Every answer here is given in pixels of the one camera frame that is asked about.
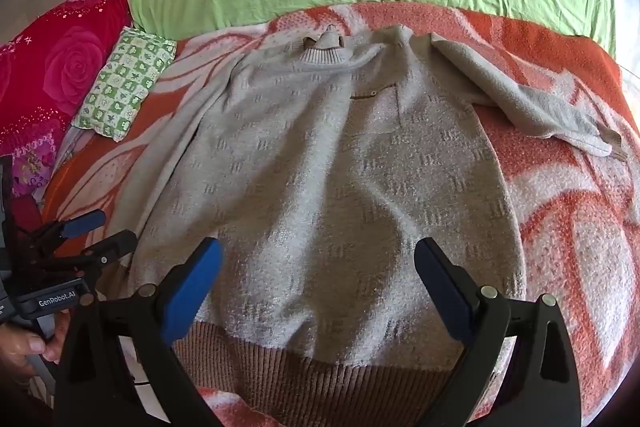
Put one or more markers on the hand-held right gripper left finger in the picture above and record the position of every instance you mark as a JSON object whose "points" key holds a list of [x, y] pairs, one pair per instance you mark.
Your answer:
{"points": [[192, 292]]}

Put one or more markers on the purple floral cloth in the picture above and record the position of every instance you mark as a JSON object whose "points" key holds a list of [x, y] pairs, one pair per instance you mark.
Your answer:
{"points": [[32, 167]]}

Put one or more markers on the green patterned small pillow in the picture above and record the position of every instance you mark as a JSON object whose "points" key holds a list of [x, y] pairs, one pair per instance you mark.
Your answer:
{"points": [[125, 82]]}

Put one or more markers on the orange and white blanket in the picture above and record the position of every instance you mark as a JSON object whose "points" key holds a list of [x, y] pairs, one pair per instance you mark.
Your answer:
{"points": [[575, 217]]}

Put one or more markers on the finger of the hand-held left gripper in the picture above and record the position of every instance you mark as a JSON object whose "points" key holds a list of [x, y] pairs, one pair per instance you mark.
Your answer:
{"points": [[82, 223], [115, 247]]}

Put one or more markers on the beige knit sweater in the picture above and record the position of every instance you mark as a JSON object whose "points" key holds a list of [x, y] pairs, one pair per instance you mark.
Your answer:
{"points": [[320, 167]]}

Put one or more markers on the red floral pillow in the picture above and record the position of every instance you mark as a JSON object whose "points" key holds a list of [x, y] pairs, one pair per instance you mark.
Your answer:
{"points": [[65, 57]]}

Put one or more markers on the person's left hand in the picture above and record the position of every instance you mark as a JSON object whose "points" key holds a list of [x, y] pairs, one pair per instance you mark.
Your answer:
{"points": [[30, 352]]}

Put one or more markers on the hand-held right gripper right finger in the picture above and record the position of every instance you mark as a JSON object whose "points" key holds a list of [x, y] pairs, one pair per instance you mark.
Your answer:
{"points": [[445, 292]]}

